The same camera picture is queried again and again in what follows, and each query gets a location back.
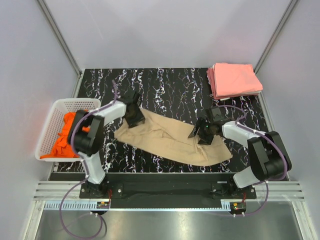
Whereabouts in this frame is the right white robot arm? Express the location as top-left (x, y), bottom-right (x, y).
top-left (189, 106), bottom-right (292, 199)

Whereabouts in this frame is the white plastic laundry basket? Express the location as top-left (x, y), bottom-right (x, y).
top-left (34, 98), bottom-right (101, 162)

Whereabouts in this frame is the left aluminium frame post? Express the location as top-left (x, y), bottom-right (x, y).
top-left (36, 0), bottom-right (85, 78)

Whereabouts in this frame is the white slotted cable duct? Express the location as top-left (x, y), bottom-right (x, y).
top-left (44, 200), bottom-right (231, 212)

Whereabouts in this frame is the orange t shirt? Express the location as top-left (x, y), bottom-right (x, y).
top-left (40, 112), bottom-right (79, 159)

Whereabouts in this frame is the folded pink t shirt stack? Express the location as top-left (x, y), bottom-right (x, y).
top-left (206, 62), bottom-right (263, 100)

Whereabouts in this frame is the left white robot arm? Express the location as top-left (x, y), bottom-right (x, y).
top-left (67, 90), bottom-right (145, 199)

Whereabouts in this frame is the right aluminium frame post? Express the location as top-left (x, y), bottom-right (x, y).
top-left (254, 0), bottom-right (300, 74)

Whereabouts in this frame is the aluminium frame post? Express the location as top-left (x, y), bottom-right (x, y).
top-left (254, 0), bottom-right (300, 74)
top-left (36, 0), bottom-right (85, 78)

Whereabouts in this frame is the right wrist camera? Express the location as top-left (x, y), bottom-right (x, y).
top-left (205, 106), bottom-right (227, 124)

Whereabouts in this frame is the beige t shirt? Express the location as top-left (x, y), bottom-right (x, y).
top-left (114, 108), bottom-right (233, 167)

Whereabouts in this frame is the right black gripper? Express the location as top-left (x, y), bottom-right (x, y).
top-left (188, 117), bottom-right (214, 147)

